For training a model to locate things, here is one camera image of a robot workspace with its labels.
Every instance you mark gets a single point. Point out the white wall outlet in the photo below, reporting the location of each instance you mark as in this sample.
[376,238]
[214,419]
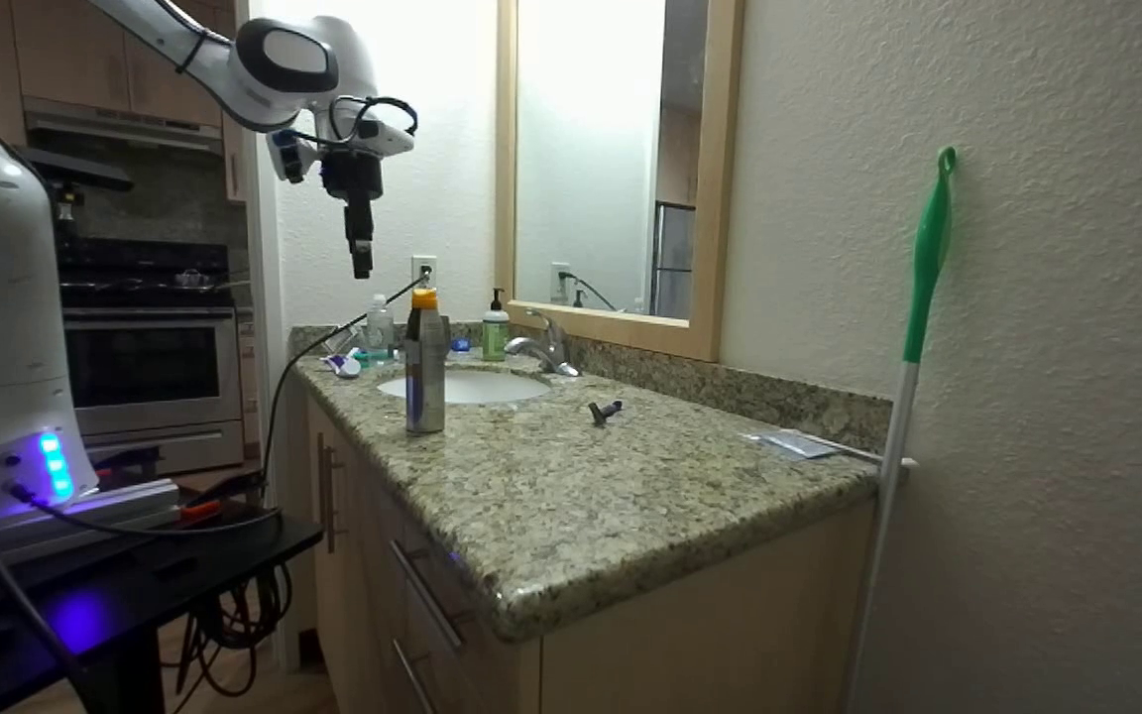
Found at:
[423,266]

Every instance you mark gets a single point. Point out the beige wooden vanity cabinet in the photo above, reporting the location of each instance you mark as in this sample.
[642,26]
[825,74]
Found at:
[676,646]

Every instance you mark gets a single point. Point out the stainless steel oven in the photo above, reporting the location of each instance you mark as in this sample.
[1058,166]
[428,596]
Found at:
[149,362]

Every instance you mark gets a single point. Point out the metal range hood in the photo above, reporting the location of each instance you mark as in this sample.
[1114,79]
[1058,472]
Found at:
[120,133]

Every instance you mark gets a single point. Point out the wood framed wall mirror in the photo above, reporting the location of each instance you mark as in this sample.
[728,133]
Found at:
[716,172]

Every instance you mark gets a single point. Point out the spray bottle with yellow lid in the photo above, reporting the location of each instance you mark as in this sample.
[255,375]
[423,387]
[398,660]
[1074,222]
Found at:
[427,370]

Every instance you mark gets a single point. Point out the clear bottle with white cap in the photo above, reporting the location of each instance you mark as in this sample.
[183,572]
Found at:
[376,337]

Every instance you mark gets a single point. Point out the green soap pump bottle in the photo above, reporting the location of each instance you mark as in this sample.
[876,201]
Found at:
[497,333]

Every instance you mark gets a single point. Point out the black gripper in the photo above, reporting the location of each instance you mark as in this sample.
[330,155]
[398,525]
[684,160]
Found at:
[355,172]

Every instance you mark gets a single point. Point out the clear plastic packet with label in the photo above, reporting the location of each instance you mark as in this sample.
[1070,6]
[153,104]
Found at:
[801,441]

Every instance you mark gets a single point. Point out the white oval sink basin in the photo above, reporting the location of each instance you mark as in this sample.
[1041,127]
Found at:
[473,387]

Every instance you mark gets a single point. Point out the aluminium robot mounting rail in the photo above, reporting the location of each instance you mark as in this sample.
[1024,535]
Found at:
[70,514]

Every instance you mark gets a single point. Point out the wooden kitchen wall cabinets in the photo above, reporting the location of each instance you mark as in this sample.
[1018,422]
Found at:
[70,51]

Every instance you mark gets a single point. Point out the chrome sink faucet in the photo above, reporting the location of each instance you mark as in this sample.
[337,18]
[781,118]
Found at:
[544,350]

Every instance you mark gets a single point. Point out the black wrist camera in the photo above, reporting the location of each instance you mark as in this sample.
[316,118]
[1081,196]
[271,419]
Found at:
[289,155]

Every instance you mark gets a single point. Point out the black robot table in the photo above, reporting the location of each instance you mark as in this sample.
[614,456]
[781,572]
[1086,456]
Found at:
[136,582]

